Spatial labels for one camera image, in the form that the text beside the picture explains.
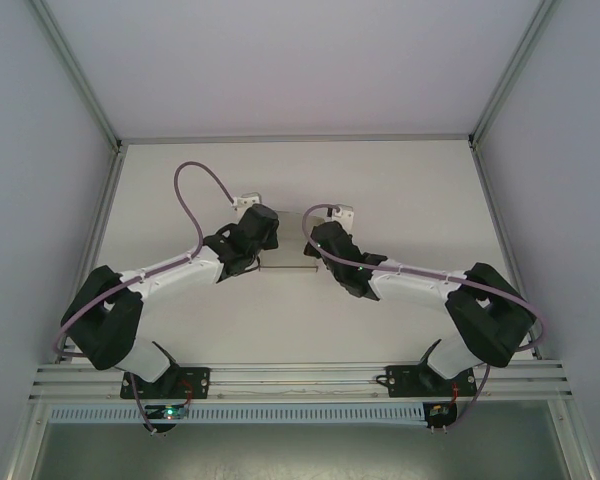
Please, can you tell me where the white cardboard box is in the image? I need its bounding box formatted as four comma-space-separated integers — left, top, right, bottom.
257, 209, 331, 275

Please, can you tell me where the small circuit board green light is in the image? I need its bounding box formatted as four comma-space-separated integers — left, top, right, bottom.
147, 405, 189, 421

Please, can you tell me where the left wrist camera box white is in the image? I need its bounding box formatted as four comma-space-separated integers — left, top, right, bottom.
232, 190, 264, 210

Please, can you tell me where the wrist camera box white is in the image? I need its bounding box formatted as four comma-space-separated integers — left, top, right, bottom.
324, 203, 356, 235
232, 190, 264, 210

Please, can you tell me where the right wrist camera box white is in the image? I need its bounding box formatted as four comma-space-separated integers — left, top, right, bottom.
324, 203, 356, 235

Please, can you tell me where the aluminium frame crossbar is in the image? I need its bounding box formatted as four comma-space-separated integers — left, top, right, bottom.
119, 133, 474, 146

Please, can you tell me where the aluminium mounting rail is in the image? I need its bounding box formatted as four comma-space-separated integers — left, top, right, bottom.
27, 359, 576, 404

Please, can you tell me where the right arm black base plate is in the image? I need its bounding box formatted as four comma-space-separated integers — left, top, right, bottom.
385, 364, 479, 400

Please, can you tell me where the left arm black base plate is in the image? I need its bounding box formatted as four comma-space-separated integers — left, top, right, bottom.
118, 366, 212, 401

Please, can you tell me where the white slotted cable duct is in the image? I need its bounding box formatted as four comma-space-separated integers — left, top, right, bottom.
47, 403, 429, 425

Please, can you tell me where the black round cable mount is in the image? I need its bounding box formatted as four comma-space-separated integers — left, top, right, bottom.
140, 422, 179, 437
426, 402, 459, 434

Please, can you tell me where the aluminium frame post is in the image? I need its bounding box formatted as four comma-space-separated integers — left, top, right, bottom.
28, 0, 126, 154
468, 0, 557, 151

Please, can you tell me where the aluminium frame leg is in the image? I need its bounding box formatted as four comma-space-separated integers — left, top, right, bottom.
549, 399, 594, 480
7, 402, 49, 480

